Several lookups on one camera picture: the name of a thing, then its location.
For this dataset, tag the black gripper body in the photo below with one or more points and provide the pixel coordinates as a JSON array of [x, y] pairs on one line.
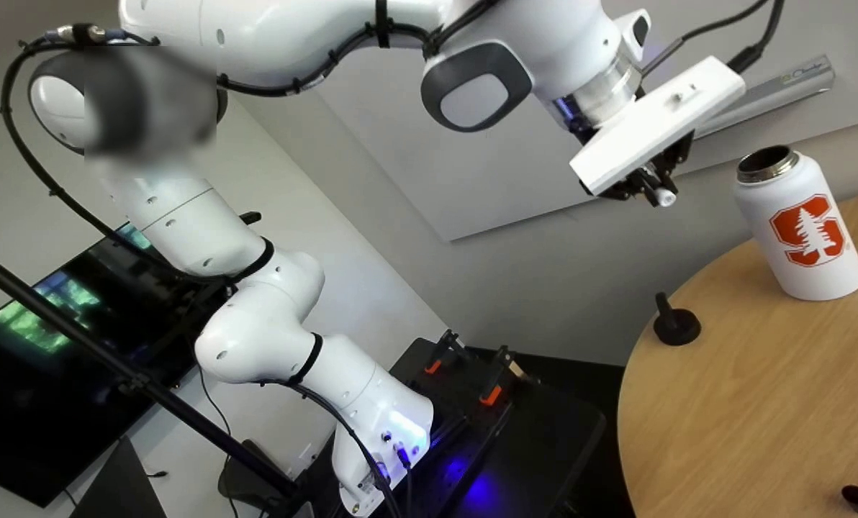
[[663, 165]]

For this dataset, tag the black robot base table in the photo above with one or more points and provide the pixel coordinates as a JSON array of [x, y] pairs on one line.
[[516, 458]]

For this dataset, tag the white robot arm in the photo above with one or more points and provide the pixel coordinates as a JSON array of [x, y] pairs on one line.
[[141, 96]]

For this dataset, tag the small black marker cap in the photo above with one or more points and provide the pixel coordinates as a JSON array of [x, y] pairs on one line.
[[850, 496]]

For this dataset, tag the black bottle lid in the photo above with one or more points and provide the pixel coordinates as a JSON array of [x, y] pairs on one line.
[[675, 326]]

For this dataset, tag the white bottle with orange logo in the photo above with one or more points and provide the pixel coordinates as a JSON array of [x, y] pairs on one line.
[[797, 225]]

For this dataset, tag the round wooden table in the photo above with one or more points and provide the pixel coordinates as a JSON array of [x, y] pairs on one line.
[[757, 417]]

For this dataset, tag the dark computer monitor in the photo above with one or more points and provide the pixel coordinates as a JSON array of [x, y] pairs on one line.
[[59, 408]]

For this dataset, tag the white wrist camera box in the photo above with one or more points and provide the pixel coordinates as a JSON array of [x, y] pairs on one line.
[[629, 142]]

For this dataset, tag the black camera stand pole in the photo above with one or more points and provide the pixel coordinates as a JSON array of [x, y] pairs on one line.
[[141, 381]]

